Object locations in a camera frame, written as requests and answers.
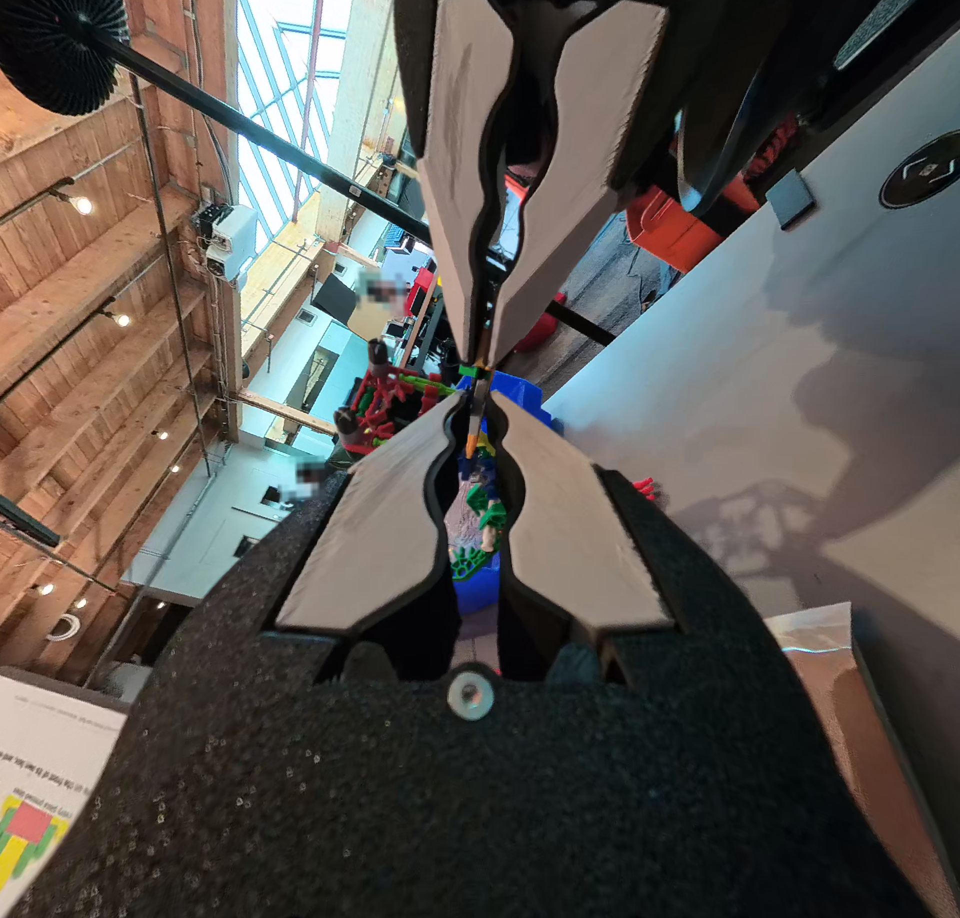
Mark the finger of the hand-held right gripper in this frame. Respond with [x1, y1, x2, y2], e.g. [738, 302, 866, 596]
[489, 0, 670, 370]
[414, 0, 520, 366]

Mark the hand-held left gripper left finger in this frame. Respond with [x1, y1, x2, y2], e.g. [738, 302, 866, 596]
[274, 391, 470, 638]

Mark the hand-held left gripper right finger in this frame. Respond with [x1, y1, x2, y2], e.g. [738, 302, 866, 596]
[486, 391, 674, 643]

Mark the small multicolour toy model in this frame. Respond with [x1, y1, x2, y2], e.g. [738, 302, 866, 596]
[450, 375, 513, 583]

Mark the red toy model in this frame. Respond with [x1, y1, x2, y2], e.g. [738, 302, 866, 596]
[333, 336, 459, 458]

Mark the blue plastic bin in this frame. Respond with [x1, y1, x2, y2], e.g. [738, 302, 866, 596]
[448, 372, 565, 618]

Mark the orange plastic crate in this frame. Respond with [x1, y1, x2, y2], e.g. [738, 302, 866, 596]
[624, 179, 760, 276]

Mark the red round object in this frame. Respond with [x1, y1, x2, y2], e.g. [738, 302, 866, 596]
[516, 309, 560, 354]

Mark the small dark grey square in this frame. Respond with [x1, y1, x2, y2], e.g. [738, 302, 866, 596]
[766, 168, 816, 231]

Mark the skylight window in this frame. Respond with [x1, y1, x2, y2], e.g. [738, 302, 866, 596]
[236, 0, 354, 240]

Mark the black round logo disc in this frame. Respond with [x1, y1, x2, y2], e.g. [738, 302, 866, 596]
[879, 129, 960, 210]

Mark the row of ceiling spotlights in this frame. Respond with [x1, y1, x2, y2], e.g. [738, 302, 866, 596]
[30, 190, 185, 612]

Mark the white instruction sheet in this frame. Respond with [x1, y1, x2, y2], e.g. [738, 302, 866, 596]
[0, 674, 129, 918]

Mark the white wall box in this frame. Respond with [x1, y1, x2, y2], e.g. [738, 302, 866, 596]
[193, 201, 260, 288]

